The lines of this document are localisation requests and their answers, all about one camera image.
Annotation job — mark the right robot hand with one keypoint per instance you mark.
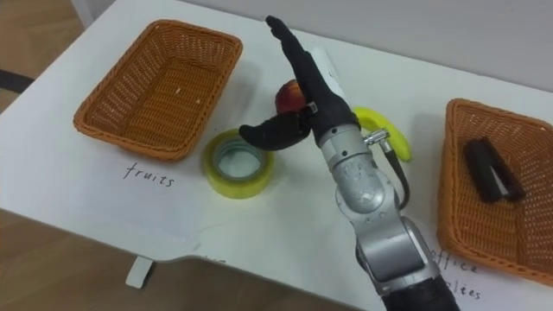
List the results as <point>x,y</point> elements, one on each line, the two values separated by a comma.
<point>317,101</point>

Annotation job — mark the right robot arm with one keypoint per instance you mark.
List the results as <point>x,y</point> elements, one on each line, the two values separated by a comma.
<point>380,216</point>

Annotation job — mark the red apple soft toy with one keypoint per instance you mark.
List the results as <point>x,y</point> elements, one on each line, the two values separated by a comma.
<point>288,97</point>

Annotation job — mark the yellow banana soft toy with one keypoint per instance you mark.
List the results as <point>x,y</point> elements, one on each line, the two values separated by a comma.
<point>389,129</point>

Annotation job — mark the yellow tape roll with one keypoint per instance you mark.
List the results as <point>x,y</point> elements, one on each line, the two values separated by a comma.
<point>237,170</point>

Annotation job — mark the empty orange wicker basket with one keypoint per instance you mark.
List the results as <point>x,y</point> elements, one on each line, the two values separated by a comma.
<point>162,88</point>

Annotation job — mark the white desk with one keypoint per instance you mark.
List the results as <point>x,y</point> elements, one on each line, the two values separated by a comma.
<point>173,194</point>

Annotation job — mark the black stapler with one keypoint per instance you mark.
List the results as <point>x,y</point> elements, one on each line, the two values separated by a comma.
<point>492,170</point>

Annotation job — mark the orange wicker basket with stapler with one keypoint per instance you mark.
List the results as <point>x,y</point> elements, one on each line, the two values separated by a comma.
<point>492,216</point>

